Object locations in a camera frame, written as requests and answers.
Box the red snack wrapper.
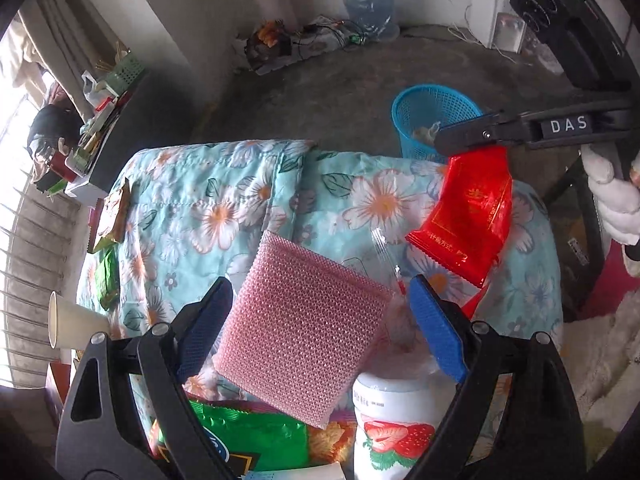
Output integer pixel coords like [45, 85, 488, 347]
[406, 146, 513, 318]

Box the pink mesh scrub cloth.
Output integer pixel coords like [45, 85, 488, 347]
[214, 232, 394, 428]

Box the blue plastic trash basket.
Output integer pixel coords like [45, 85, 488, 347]
[390, 84, 483, 164]

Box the crumpled trash in basket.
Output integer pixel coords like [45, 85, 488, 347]
[411, 122, 440, 146]

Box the right hand white glove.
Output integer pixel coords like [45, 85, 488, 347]
[580, 144, 639, 278]

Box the clear plastic wrapper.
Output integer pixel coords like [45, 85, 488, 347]
[343, 228, 430, 360]

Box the white strawberry milk bottle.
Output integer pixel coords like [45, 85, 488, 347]
[352, 353, 456, 479]

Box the green candy wrapper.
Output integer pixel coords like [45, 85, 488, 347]
[96, 246, 119, 311]

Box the floral teal quilt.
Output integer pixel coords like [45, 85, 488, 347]
[105, 140, 563, 341]

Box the green blue snack bag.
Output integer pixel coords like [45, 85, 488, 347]
[150, 398, 356, 478]

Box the white paper cup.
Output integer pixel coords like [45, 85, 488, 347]
[48, 292, 110, 350]

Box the brown snack packet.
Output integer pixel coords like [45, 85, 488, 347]
[87, 179, 131, 254]

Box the fluffy white right sleeve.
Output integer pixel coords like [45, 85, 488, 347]
[560, 303, 640, 466]

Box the metal window railing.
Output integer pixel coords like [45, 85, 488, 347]
[1, 169, 79, 388]

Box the large blue water bottle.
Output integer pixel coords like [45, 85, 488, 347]
[343, 0, 399, 42]

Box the grey bedside cabinet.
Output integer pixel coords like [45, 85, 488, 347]
[65, 70, 195, 207]

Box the red cup on cabinet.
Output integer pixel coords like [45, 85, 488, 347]
[49, 151, 78, 183]

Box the white power strip board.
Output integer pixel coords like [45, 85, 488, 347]
[243, 16, 367, 75]

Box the white plastic jug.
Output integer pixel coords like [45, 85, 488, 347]
[81, 70, 111, 110]

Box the green plastic basket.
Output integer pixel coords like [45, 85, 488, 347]
[103, 52, 145, 96]

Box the orange black item on floor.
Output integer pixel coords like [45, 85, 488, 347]
[244, 20, 293, 70]

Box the right beige curtain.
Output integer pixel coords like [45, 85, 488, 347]
[20, 0, 118, 120]

